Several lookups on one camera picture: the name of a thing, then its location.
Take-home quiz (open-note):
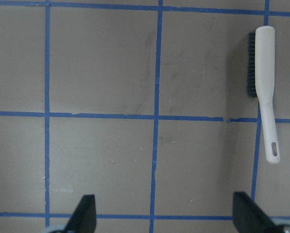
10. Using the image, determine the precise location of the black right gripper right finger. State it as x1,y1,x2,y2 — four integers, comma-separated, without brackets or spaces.
233,192,278,233

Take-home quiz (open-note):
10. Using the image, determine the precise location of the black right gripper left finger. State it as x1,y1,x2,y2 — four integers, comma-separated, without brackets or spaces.
65,195,97,233

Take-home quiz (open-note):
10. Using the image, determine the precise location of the white hand brush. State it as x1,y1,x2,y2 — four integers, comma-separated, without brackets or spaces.
246,26,280,164

